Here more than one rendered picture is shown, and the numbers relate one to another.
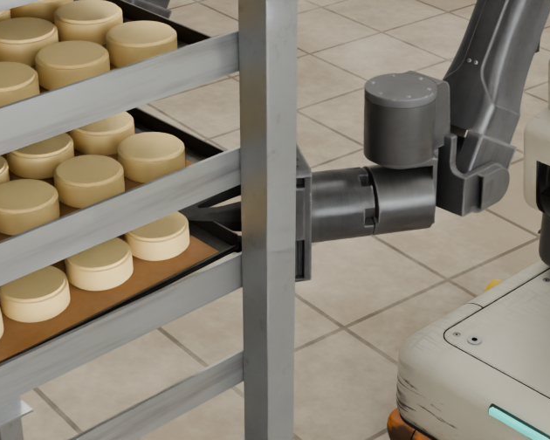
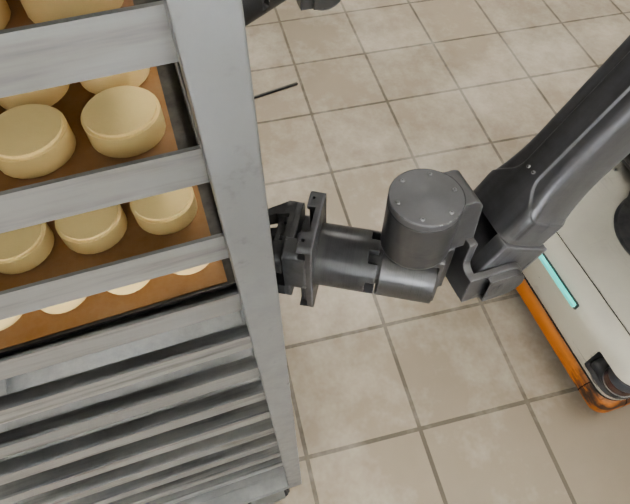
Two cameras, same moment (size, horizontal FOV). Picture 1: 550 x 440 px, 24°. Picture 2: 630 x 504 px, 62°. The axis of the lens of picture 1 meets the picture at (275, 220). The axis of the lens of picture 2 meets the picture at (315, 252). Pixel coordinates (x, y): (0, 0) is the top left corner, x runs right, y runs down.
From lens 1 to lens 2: 68 cm
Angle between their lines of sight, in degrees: 33
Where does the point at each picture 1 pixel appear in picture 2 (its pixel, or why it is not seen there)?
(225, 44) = (185, 160)
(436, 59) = not seen: outside the picture
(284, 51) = (242, 191)
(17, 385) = (8, 372)
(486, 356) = not seen: hidden behind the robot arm
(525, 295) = not seen: hidden behind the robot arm
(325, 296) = (490, 119)
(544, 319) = (599, 197)
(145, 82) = (68, 198)
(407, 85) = (433, 198)
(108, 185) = (91, 242)
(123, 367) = (365, 131)
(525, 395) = (559, 248)
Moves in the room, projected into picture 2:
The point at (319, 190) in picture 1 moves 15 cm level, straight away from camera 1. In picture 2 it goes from (327, 255) to (393, 142)
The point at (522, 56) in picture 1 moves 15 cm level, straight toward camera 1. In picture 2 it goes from (589, 178) to (505, 321)
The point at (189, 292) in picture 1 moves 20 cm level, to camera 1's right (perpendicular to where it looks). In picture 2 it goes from (183, 317) to (398, 412)
